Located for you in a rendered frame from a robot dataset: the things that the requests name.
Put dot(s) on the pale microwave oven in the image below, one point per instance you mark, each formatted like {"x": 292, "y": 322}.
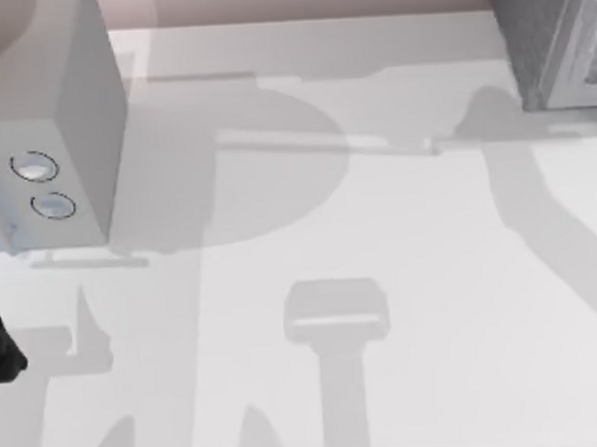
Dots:
{"x": 70, "y": 70}

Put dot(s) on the round microwave knob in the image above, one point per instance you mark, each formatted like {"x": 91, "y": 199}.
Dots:
{"x": 53, "y": 205}
{"x": 34, "y": 167}

